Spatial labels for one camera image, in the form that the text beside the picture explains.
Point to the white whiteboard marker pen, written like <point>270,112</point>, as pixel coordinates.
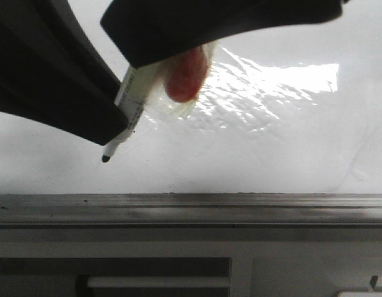
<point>130,100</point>

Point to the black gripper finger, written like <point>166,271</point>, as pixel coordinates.
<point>51,73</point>
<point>146,32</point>

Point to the white box at corner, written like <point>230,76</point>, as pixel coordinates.
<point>360,294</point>

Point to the red round magnet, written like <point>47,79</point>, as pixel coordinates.
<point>187,75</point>

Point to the aluminium whiteboard tray ledge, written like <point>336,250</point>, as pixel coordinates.
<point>260,209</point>

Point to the white whiteboard surface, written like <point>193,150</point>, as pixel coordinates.
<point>292,109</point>

